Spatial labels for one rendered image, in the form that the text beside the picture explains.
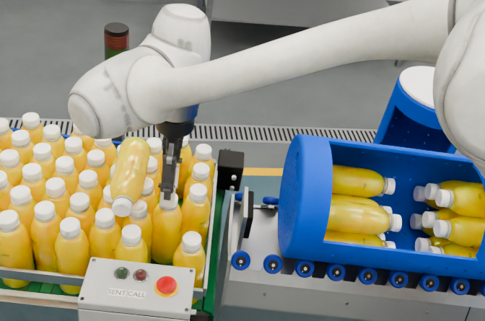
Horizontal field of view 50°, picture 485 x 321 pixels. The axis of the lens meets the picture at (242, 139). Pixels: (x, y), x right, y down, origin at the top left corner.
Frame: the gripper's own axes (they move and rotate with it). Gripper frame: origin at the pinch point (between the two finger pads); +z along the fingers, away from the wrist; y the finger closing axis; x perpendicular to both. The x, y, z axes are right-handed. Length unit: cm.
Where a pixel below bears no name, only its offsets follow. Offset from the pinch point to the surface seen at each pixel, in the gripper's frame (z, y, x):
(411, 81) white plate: 9, 74, -74
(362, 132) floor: 113, 181, -104
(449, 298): 20, -6, -69
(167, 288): 1.5, -24.3, -3.0
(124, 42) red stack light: -10.5, 39.7, 17.6
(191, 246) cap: 3.3, -12.6, -6.3
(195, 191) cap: 3.2, 2.7, -5.5
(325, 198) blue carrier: -6.6, -4.3, -32.2
